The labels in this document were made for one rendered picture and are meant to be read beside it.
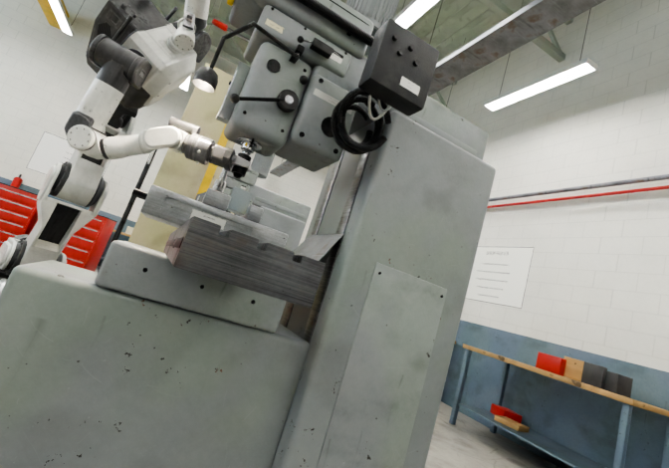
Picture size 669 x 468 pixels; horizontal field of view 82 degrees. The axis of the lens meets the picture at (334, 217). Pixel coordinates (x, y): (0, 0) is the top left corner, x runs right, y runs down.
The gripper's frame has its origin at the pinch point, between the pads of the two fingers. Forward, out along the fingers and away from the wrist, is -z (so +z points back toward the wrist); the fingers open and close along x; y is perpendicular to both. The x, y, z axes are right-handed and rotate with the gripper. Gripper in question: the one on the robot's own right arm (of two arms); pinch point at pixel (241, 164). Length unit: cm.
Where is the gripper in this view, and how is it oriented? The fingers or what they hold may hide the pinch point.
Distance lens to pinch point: 134.4
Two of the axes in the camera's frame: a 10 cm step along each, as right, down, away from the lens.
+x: -1.8, 1.5, 9.7
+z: -9.3, -3.4, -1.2
